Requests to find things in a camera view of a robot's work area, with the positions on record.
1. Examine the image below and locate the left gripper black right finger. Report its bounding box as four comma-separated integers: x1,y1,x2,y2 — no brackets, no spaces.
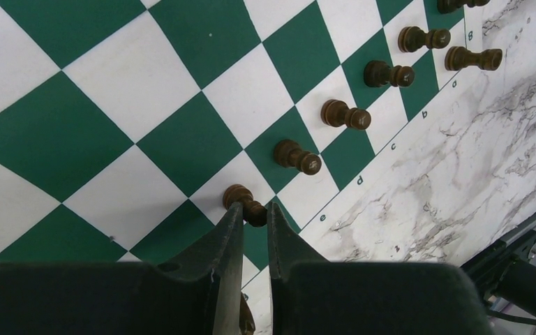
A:
267,203,492,334

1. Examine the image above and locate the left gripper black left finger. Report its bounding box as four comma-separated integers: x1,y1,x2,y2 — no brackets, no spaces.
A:
0,203,244,334

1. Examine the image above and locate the dark pawn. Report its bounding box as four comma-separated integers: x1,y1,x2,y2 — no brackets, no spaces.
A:
398,26,451,53

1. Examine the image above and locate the green white chess board mat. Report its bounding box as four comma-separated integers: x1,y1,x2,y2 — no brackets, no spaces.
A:
0,0,486,335

